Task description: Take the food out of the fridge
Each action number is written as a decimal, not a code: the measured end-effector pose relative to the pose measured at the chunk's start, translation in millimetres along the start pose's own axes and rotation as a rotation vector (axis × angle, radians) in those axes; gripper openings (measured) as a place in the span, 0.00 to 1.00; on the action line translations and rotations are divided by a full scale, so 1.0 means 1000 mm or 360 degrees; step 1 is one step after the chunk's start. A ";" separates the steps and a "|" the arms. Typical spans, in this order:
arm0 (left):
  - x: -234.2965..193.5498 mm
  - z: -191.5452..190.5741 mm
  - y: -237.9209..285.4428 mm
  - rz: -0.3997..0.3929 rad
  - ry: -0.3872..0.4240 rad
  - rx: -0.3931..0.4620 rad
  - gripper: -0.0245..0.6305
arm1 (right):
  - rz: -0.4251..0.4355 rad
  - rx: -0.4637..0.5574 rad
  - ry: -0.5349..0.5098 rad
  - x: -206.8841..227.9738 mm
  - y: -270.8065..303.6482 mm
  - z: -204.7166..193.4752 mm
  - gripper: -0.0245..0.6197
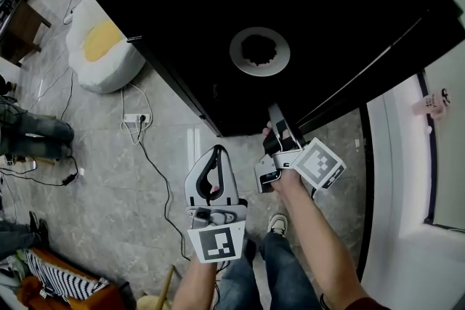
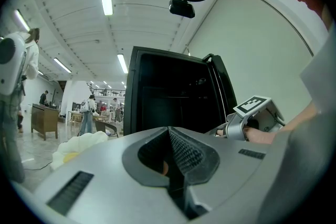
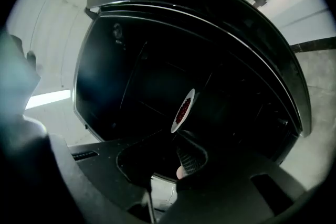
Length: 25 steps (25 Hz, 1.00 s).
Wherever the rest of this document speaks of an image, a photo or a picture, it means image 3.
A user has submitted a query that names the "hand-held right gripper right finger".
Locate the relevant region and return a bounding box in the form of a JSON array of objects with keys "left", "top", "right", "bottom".
[{"left": 160, "top": 162, "right": 313, "bottom": 224}]

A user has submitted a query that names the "white plate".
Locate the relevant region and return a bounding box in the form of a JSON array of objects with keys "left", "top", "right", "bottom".
[{"left": 170, "top": 88, "right": 196, "bottom": 134}]

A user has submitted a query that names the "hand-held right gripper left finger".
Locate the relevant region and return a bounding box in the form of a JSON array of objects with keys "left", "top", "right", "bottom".
[{"left": 49, "top": 130, "right": 208, "bottom": 221}]

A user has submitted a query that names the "ceiling light tube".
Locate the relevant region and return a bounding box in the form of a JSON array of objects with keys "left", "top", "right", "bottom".
[{"left": 25, "top": 89, "right": 71, "bottom": 110}]

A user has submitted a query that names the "pile of dark red beans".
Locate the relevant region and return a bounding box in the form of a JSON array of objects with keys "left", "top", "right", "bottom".
[{"left": 175, "top": 97, "right": 192, "bottom": 124}]

